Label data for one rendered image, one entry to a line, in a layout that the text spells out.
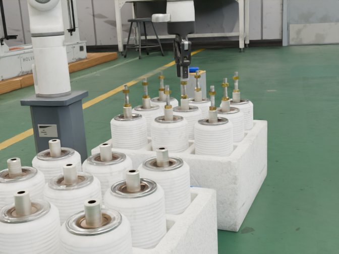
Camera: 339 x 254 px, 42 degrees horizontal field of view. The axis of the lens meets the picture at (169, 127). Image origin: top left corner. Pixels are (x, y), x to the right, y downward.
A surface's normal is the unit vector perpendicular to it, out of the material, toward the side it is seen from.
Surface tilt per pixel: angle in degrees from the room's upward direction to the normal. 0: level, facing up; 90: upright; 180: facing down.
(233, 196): 90
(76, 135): 90
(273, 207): 0
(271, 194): 0
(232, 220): 90
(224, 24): 90
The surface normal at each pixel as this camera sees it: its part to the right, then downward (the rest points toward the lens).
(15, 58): 0.96, 0.02
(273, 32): -0.26, 0.26
